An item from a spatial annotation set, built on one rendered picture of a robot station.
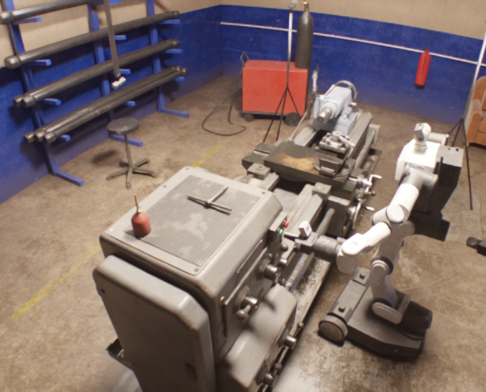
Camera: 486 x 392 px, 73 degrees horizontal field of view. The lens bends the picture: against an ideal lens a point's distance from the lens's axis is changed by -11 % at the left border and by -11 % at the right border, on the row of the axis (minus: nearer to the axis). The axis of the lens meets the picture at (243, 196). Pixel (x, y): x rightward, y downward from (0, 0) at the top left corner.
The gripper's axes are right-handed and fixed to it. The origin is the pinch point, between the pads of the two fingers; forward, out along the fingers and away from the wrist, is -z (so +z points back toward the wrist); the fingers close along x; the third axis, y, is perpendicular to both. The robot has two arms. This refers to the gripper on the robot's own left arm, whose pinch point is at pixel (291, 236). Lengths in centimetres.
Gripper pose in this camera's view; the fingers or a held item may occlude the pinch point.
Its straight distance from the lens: 142.1
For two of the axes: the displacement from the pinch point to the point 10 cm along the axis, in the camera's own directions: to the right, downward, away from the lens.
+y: 0.0, -8.1, -5.9
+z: 8.8, 2.9, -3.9
